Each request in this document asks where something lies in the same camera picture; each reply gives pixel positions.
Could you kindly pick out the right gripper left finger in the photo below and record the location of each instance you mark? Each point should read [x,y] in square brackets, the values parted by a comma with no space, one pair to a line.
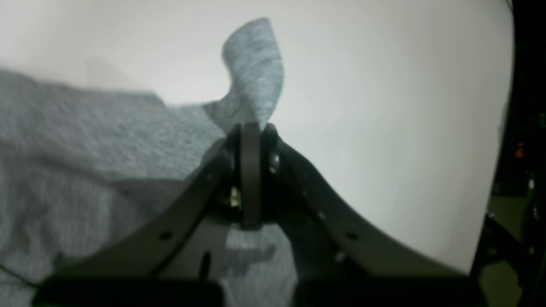
[169,261]

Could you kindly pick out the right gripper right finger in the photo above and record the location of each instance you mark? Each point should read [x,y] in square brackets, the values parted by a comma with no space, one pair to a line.
[341,259]

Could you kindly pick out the grey T-shirt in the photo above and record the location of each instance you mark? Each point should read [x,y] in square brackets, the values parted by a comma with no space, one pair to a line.
[81,169]

